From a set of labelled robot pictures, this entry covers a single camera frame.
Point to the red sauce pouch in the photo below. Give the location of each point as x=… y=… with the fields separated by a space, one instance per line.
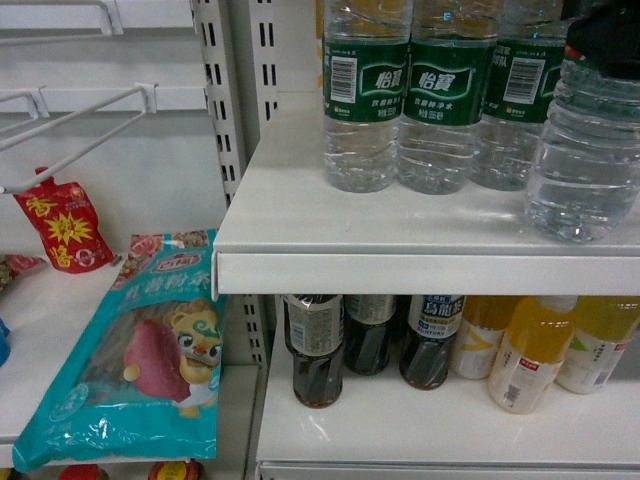
x=67 y=224

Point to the clear water bottle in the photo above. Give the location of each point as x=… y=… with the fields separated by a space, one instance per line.
x=584 y=176

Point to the white shelf upright slotted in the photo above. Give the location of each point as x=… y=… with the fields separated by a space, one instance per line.
x=247 y=335

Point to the teal sweet potato noodle bag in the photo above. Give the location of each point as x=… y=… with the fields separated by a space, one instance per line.
x=143 y=379

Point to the white wire hook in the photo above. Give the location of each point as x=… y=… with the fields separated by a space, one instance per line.
x=52 y=138

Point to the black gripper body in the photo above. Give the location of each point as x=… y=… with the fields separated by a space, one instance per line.
x=608 y=36

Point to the yellow white drink bottle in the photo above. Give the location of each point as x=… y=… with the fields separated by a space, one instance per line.
x=604 y=327
x=532 y=351
x=484 y=321

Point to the dark oolong tea bottle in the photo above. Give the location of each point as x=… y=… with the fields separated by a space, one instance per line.
x=368 y=332
x=314 y=334
x=433 y=322

